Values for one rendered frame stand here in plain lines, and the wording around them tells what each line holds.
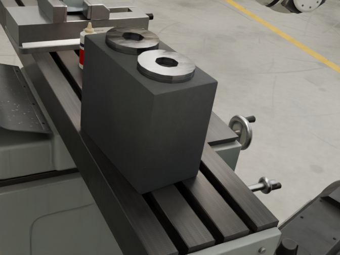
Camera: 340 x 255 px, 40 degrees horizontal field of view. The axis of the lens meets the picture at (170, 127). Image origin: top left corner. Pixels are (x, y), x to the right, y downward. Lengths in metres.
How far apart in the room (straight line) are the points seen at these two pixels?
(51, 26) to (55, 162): 0.33
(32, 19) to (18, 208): 0.45
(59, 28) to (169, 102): 0.57
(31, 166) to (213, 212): 0.48
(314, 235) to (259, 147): 1.41
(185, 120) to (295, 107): 2.51
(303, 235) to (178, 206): 0.60
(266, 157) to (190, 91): 1.94
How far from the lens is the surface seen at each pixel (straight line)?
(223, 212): 0.76
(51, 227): 1.23
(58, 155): 1.05
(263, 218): 0.78
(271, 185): 1.54
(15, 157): 1.06
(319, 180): 2.57
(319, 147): 2.84
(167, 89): 0.67
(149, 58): 0.72
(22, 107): 1.09
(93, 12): 1.21
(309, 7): 1.13
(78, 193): 1.16
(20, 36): 1.17
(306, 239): 1.29
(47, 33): 1.19
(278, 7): 1.14
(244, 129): 1.50
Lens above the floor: 1.43
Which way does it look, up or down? 32 degrees down
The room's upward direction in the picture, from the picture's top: 10 degrees clockwise
